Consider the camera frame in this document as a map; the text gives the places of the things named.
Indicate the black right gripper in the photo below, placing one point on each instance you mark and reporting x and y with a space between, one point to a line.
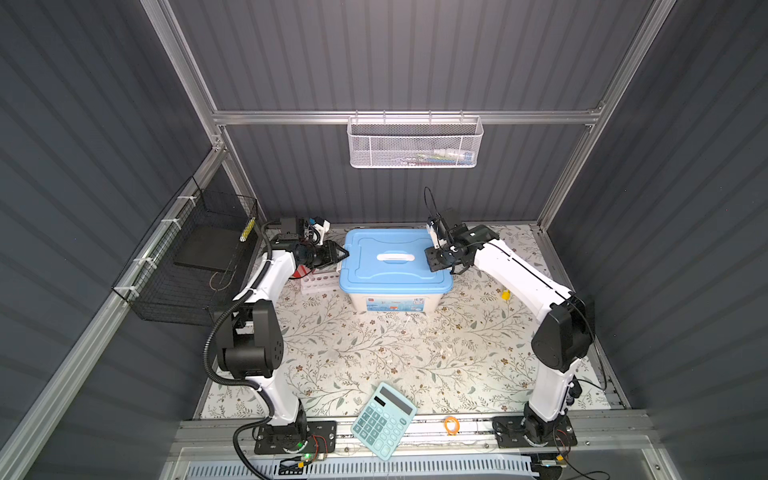
431 261

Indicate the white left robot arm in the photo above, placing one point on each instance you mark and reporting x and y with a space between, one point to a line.
245 347

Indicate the white test tube rack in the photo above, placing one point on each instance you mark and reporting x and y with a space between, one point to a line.
320 282

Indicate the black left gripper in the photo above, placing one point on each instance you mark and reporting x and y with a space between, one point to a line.
328 256

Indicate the beige plastic storage bin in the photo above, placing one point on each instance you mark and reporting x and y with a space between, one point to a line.
419 303

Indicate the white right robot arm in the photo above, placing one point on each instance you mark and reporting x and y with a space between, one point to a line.
565 323

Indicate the teal desk calculator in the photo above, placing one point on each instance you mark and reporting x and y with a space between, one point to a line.
383 422

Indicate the blue plastic bin lid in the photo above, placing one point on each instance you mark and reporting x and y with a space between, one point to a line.
391 261

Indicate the black wire wall basket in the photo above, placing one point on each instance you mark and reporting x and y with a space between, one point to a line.
196 260

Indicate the white wire mesh basket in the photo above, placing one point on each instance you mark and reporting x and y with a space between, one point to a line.
414 142

